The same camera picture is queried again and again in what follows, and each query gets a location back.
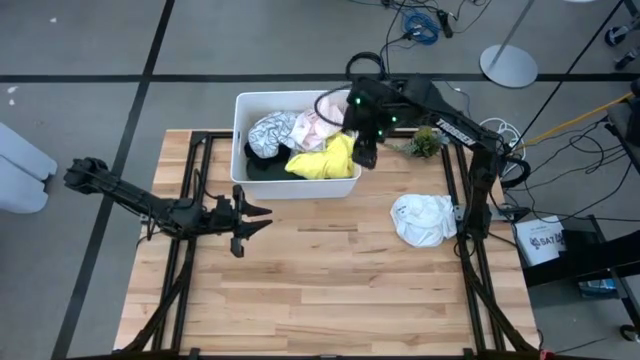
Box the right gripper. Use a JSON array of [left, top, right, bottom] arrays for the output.
[[342, 77, 401, 170]]

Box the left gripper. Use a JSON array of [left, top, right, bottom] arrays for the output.
[[202, 184, 274, 259]]

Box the dark green buttoned garment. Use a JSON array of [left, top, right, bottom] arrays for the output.
[[246, 159, 306, 182]]

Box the pale pink garment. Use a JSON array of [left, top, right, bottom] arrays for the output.
[[292, 94, 352, 153]]

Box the black garment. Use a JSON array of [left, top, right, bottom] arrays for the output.
[[243, 142, 292, 171]]

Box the yellow garment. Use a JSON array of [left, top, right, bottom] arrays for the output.
[[284, 132, 357, 180]]

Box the white black-lined patterned garment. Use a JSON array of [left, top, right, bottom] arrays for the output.
[[247, 110, 302, 160]]

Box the plain white garment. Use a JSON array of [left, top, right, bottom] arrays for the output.
[[389, 193, 459, 249]]

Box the white perforated laundry basket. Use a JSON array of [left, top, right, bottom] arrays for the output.
[[230, 89, 362, 200]]

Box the black floor mat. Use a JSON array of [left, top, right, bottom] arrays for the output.
[[399, 112, 437, 130]]

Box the small potted succulent plant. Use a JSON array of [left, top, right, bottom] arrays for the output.
[[383, 125, 451, 160]]

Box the black power strip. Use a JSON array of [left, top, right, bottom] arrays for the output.
[[435, 8, 455, 40]]

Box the grey round-base stand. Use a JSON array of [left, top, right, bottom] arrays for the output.
[[478, 0, 540, 90]]

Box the black power adapter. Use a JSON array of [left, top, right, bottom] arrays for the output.
[[497, 205, 531, 220]]

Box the thin black pole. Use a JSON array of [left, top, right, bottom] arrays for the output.
[[514, 0, 626, 146]]

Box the long yellow bar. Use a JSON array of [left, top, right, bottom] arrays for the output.
[[512, 91, 636, 151]]

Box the white labelled box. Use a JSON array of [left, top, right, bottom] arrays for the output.
[[513, 214, 569, 267]]

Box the light grey padded object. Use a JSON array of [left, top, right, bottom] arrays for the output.
[[0, 122, 59, 215]]

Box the black caster wheel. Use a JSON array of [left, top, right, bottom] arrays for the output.
[[603, 22, 640, 47], [613, 45, 640, 71]]

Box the black equipment cart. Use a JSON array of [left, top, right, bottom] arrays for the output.
[[519, 214, 640, 346]]

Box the blue packet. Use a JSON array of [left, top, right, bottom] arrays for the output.
[[579, 278, 617, 297]]

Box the coiled black cable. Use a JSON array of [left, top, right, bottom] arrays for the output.
[[344, 51, 387, 82]]

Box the black aluminium table frame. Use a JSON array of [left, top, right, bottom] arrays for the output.
[[114, 128, 542, 360]]

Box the coiled blue cable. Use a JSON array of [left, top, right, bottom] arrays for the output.
[[401, 10, 441, 47]]

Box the coiled white cable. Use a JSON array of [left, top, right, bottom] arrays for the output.
[[478, 117, 525, 157]]

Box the black cable loop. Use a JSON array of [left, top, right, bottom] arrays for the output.
[[498, 156, 533, 190]]

